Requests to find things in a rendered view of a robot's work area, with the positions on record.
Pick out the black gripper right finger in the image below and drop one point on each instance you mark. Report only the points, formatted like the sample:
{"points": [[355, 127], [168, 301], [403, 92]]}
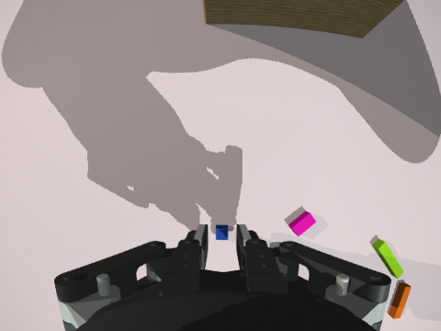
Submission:
{"points": [[363, 291]]}

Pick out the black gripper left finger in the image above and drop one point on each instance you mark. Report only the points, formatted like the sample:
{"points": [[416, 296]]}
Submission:
{"points": [[83, 291]]}

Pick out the orange rod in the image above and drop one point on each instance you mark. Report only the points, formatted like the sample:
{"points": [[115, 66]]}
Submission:
{"points": [[399, 300]]}

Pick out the lime green rod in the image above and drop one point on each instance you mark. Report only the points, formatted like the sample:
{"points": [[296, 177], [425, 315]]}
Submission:
{"points": [[388, 258]]}

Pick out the magenta rectangular block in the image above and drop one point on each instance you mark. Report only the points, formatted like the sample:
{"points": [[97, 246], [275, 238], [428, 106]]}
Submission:
{"points": [[302, 223]]}

